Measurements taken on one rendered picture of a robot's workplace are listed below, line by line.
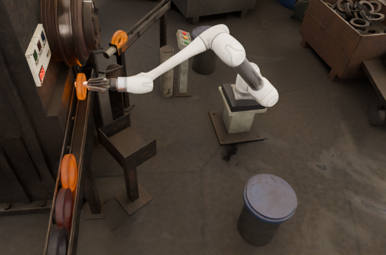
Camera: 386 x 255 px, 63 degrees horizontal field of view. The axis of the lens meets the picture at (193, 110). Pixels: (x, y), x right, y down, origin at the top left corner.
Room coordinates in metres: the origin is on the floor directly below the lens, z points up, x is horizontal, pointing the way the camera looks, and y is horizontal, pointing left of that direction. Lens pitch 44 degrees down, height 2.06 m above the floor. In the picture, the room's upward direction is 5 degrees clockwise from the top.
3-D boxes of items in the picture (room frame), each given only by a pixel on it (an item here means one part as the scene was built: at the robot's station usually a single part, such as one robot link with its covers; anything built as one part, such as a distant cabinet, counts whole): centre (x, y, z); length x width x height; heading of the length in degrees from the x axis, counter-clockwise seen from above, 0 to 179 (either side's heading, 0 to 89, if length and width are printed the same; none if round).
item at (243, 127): (1.95, -0.39, 0.16); 0.40 x 0.40 x 0.31; 16
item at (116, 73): (1.91, 0.65, 0.27); 0.22 x 0.13 x 0.53; 11
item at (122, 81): (1.41, 0.44, 0.83); 0.09 x 0.06 x 0.09; 12
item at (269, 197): (1.01, -0.51, 0.22); 0.32 x 0.32 x 0.43
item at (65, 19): (1.56, 0.71, 1.11); 0.47 x 0.06 x 0.47; 11
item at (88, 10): (1.58, 0.62, 1.11); 0.28 x 0.06 x 0.28; 11
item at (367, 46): (3.21, -1.70, 0.33); 0.93 x 0.73 x 0.66; 18
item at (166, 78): (2.30, 0.28, 0.26); 0.12 x 0.12 x 0.52
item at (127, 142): (1.13, 0.35, 0.36); 0.26 x 0.20 x 0.72; 46
